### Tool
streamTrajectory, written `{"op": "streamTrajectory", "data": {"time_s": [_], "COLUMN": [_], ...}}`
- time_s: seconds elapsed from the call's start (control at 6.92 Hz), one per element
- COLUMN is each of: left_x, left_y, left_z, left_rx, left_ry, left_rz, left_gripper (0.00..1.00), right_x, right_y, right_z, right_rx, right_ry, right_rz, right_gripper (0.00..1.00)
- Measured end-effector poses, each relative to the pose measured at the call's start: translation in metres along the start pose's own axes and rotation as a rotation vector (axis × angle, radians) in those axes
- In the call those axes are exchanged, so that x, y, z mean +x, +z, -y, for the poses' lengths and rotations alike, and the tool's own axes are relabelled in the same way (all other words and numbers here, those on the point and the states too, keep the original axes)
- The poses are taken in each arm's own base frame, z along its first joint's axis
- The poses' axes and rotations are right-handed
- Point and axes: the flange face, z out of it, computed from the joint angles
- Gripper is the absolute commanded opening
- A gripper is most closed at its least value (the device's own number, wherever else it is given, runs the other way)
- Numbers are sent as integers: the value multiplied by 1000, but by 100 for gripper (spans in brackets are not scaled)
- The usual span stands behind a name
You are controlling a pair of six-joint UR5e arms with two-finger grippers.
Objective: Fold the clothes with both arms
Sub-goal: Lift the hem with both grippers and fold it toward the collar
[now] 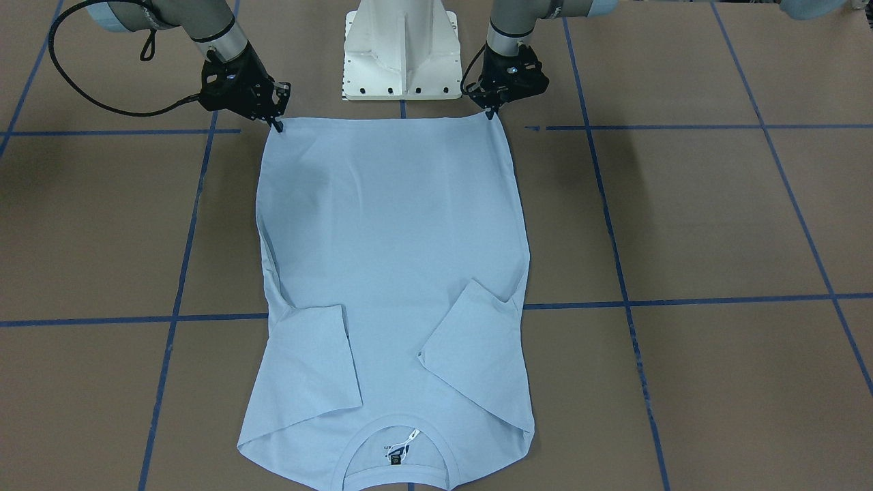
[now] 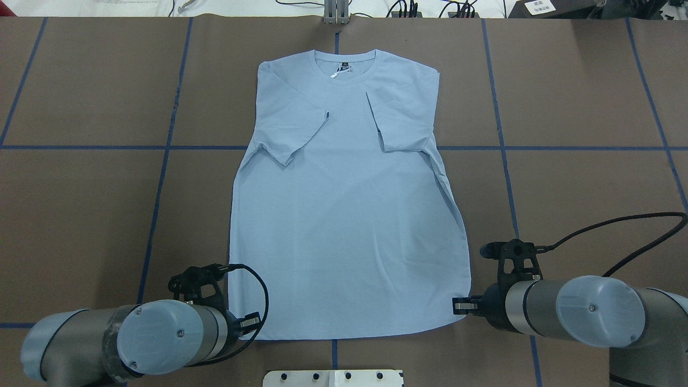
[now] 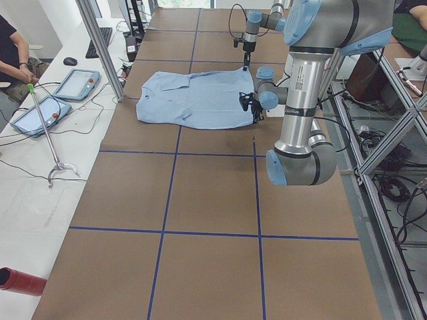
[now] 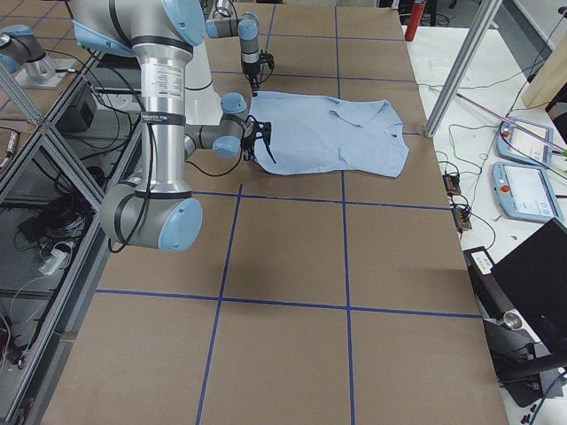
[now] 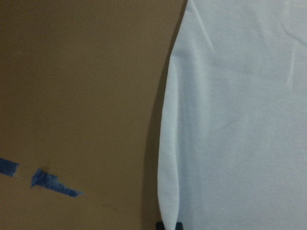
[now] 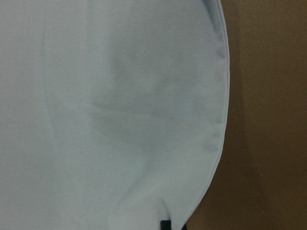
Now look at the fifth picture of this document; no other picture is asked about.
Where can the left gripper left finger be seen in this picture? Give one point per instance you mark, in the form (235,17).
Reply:
(159,226)

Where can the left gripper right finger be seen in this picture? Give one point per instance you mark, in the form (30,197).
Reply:
(179,226)

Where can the light blue t-shirt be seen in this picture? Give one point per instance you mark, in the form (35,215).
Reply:
(233,139)

